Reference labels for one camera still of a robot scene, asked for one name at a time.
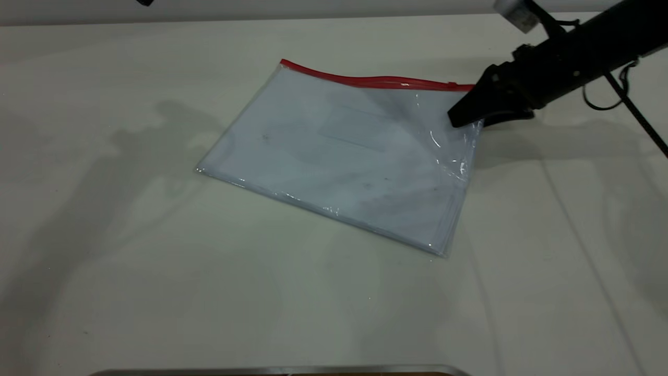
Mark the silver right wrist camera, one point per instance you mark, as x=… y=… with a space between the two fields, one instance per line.
x=516 y=13

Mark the clear zip bag red zipper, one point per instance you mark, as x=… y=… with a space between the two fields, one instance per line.
x=313 y=156

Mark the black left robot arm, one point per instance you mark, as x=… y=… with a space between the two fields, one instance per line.
x=145 y=2

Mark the silver metal frame edge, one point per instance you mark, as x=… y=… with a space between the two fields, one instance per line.
x=282 y=371

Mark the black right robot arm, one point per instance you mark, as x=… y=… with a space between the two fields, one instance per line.
x=621 y=31

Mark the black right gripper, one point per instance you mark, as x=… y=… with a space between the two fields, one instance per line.
x=548 y=68

